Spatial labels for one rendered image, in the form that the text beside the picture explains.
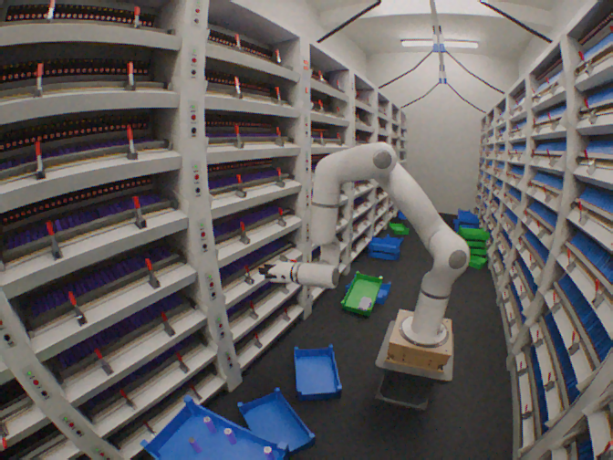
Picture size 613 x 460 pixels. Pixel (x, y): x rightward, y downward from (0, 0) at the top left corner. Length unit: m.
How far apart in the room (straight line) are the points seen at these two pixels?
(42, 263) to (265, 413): 1.02
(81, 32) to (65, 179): 0.38
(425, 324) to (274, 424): 0.75
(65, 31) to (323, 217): 0.93
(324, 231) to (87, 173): 0.71
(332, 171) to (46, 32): 0.90
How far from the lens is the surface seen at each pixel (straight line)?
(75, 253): 0.73
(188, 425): 0.80
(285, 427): 1.20
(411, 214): 0.84
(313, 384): 1.34
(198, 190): 0.86
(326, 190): 0.80
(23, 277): 0.73
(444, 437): 1.28
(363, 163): 0.74
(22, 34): 0.79
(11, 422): 1.01
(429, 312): 1.00
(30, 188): 0.70
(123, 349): 0.94
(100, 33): 0.81
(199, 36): 0.96
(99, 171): 0.72
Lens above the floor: 1.06
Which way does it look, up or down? 18 degrees down
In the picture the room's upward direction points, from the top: 1 degrees counter-clockwise
